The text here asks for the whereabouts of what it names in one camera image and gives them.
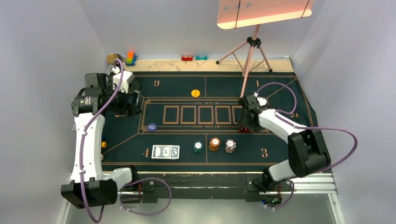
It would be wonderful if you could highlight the green poker chip stack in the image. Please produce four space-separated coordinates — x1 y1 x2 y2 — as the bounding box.
193 141 203 154

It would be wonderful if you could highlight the red toy block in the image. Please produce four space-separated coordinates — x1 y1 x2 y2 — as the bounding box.
181 55 193 61

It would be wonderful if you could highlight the blue playing card deck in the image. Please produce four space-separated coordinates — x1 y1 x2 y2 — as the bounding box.
151 145 180 160

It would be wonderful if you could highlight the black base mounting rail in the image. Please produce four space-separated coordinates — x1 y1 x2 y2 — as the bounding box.
119 172 291 203

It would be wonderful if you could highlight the pink perforated board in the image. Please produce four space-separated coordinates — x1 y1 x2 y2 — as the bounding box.
217 0 314 29

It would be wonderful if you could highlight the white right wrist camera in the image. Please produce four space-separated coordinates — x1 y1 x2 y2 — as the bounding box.
255 96 268 108

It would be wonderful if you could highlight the red triangle marker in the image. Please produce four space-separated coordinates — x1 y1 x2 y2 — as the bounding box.
239 127 251 133

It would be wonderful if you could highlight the orange poker chip stack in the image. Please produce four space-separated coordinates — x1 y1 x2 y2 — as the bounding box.
209 137 220 151

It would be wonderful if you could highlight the colourful toy block stack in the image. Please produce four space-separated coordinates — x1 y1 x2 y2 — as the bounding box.
125 51 138 66

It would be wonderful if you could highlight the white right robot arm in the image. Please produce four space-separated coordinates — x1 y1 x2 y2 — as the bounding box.
237 95 331 190

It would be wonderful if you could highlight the yellow dealer button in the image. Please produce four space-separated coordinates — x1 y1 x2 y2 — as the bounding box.
191 89 200 98

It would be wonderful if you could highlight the teal toy block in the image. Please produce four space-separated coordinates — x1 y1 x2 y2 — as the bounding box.
195 55 208 60

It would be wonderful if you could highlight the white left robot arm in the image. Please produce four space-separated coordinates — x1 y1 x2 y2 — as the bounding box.
61 71 141 209

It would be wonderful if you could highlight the pink white poker chip stack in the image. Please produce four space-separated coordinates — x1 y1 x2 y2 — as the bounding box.
225 139 236 153

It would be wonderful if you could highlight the pink tripod stand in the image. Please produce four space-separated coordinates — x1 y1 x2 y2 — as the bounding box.
216 24 273 98

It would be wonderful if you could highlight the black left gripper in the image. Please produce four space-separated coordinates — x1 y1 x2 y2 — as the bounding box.
103 83 141 117

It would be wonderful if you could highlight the purple small blind button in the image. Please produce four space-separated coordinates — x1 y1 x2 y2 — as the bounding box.
147 123 157 133

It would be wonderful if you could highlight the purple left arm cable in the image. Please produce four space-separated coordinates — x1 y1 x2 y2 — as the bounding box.
79 58 173 223

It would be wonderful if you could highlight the green poker table mat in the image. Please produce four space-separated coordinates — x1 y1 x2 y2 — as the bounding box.
101 71 318 172

